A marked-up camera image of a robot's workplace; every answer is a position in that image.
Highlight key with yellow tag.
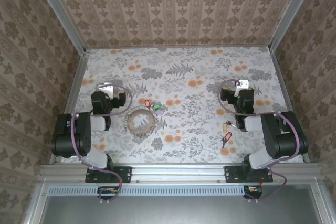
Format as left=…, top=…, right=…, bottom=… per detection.
left=222, top=120, right=236, bottom=132

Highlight metal keyring chain loop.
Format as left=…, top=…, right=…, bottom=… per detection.
left=122, top=105, right=158, bottom=138

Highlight floral patterned table cover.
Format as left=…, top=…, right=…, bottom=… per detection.
left=56, top=47, right=307, bottom=164

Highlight grey metal panel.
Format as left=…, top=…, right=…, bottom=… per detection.
left=39, top=195, right=323, bottom=224

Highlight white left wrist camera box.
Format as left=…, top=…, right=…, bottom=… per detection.
left=98, top=82, right=115, bottom=99

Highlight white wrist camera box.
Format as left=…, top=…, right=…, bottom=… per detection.
left=98, top=82, right=115, bottom=99
left=234, top=79, right=249, bottom=96

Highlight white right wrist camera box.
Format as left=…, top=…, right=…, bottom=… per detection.
left=234, top=79, right=249, bottom=96

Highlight aluminium table side rail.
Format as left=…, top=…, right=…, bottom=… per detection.
left=270, top=50, right=310, bottom=163
left=49, top=49, right=91, bottom=164

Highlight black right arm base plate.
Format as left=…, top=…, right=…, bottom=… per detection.
left=224, top=165, right=274, bottom=184

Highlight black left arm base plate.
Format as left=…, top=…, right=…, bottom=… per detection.
left=85, top=165, right=132, bottom=184

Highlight black cable junction connector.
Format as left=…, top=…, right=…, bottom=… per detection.
left=243, top=185, right=263, bottom=200
left=97, top=186, right=120, bottom=200

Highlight aluminium mounting rail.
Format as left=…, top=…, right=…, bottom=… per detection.
left=39, top=163, right=322, bottom=183

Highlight aluminium frame post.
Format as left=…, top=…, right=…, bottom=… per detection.
left=30, top=0, right=87, bottom=54
left=269, top=0, right=320, bottom=51

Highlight white slotted cable duct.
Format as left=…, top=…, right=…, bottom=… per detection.
left=48, top=185, right=263, bottom=196

